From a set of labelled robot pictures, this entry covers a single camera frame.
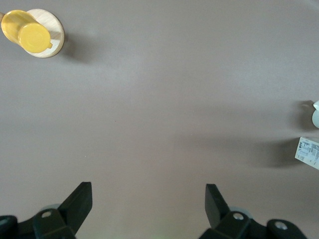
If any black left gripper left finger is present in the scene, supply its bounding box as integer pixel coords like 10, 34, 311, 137
32, 181, 93, 239

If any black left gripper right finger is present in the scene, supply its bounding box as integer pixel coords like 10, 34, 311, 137
198, 183, 252, 239

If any blue and white milk carton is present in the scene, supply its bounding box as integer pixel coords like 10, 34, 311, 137
294, 136, 319, 171

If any cream mug with grey inside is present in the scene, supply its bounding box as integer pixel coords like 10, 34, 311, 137
311, 99, 319, 129

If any yellow plastic cup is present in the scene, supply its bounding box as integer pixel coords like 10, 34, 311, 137
0, 9, 54, 54

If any round wooden cup stand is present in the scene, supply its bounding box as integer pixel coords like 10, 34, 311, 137
0, 8, 66, 59

